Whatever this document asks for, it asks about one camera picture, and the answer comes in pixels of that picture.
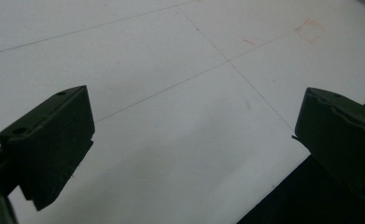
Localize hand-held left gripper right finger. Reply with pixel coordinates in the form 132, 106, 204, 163
291, 87, 365, 200

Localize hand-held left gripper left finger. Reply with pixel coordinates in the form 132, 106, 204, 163
0, 85, 96, 212

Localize white table cover board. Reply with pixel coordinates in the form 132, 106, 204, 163
0, 0, 365, 224

